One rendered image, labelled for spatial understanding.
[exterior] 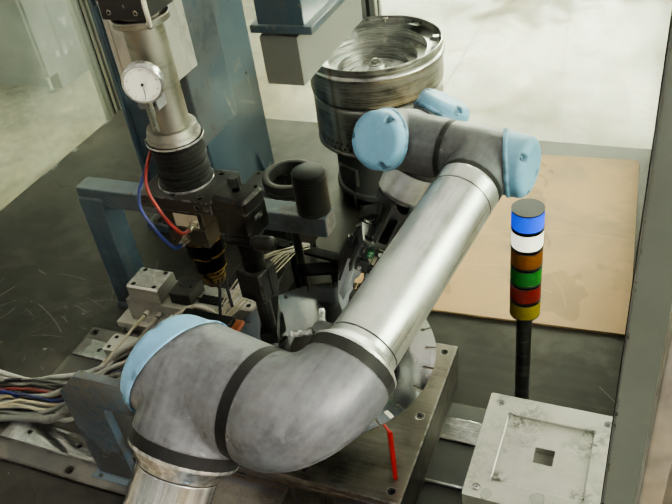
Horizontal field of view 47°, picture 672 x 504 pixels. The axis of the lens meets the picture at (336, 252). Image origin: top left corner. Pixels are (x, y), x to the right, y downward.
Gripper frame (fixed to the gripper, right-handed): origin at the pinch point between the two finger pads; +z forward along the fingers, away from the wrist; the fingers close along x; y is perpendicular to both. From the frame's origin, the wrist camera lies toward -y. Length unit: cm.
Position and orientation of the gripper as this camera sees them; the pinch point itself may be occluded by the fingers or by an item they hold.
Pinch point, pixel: (348, 302)
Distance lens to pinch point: 119.9
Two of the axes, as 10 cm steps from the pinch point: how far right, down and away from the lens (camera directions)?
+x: 9.3, 3.4, 1.6
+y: 0.0, 4.4, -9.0
